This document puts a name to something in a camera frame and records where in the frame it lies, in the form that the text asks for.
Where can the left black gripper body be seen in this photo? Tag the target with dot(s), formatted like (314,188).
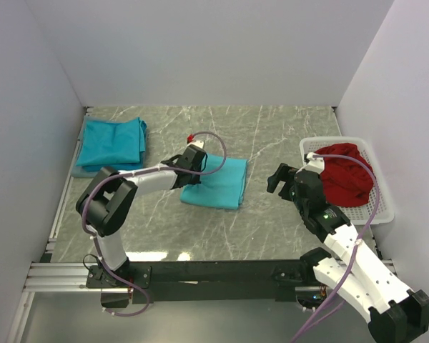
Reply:
(194,179)

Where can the red t-shirt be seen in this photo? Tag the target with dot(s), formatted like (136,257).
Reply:
(345,182)

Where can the turquoise t-shirt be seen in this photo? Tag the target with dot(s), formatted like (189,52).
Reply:
(222,190)

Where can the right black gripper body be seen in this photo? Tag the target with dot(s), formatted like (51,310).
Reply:
(304,208)

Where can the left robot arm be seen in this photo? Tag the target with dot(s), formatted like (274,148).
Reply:
(106,202)

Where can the folded teal t-shirt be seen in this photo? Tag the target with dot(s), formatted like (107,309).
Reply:
(111,143)

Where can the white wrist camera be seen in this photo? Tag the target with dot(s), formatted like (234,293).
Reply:
(313,163)
(194,143)

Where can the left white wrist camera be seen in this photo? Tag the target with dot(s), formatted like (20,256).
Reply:
(194,143)

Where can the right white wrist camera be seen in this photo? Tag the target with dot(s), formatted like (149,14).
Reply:
(313,163)

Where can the black base beam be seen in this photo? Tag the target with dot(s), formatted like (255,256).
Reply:
(286,280)

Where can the folded grey t-shirt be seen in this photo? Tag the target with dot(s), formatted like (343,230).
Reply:
(103,173)

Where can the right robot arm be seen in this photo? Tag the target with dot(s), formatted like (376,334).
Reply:
(393,311)

